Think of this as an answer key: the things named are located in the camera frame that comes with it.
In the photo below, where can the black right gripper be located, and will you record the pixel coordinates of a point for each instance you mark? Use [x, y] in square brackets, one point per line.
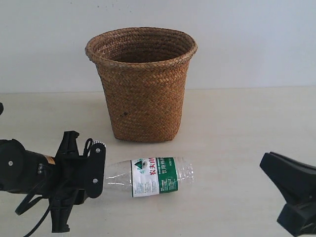
[296, 181]

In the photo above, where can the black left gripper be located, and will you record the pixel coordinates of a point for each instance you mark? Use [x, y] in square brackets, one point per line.
[69, 178]

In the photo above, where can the clear plastic bottle green label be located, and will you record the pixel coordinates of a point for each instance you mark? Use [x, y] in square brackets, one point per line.
[145, 177]

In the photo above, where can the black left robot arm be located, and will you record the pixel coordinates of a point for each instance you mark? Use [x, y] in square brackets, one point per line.
[18, 175]

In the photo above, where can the brown woven straw basket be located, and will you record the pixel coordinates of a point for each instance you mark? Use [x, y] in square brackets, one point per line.
[143, 73]

